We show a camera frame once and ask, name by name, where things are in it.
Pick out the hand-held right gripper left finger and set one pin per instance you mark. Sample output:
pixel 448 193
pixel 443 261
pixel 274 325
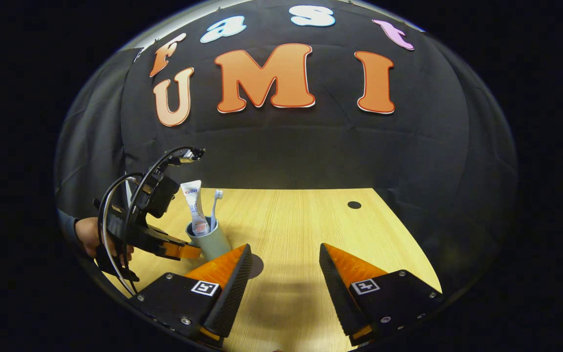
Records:
pixel 227 293

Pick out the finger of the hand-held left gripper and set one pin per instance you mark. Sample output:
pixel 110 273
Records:
pixel 184 251

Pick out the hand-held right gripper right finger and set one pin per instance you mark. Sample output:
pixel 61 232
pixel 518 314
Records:
pixel 337 293

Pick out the light blue cup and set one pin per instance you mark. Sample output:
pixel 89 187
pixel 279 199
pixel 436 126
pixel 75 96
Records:
pixel 213 244

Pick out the dark brown round coaster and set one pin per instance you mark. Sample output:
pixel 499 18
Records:
pixel 256 267

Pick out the white toothpaste tube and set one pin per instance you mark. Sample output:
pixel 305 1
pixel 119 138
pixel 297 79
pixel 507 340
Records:
pixel 194 205

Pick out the white toothbrush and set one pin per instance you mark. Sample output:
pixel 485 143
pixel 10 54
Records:
pixel 215 205

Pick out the wooden desktop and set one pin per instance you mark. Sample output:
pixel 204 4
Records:
pixel 286 225

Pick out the black backdrop cloth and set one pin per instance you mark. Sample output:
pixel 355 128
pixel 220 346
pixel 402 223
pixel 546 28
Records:
pixel 286 146

